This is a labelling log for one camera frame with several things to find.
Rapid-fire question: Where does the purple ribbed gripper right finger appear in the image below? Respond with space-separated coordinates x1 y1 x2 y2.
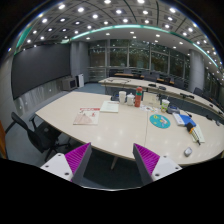
132 143 183 186

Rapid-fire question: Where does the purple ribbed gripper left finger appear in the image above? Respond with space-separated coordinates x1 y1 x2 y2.
40 142 93 186

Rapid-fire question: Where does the round teal mouse pad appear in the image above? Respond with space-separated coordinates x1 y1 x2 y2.
149 114 170 129

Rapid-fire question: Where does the grey computer mouse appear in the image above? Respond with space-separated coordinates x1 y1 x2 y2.
184 147 192 157

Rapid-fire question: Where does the black office chair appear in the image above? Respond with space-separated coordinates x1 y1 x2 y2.
11 112 62 160

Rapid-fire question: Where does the red and white booklet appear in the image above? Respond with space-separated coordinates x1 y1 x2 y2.
73 107 100 125

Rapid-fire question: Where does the black and yellow screwdriver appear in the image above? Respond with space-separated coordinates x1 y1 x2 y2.
186 122 201 145

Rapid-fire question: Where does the white notebook under screwdriver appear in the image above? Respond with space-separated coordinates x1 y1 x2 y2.
192 125 205 143

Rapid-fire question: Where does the white paper sheet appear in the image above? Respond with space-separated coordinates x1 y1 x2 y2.
100 101 119 113

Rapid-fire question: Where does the white lidded cup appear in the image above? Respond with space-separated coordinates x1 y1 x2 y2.
127 93 135 106

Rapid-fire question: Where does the red water bottle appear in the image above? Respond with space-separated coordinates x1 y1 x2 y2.
134 87 143 107

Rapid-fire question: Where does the long rear conference table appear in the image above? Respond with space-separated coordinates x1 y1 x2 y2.
100 77 224 118

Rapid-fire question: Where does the grey box cabinet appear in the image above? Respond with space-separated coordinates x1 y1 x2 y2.
62 78 77 91

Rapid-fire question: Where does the large dark wall screen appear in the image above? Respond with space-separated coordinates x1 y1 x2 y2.
11 44 70 99

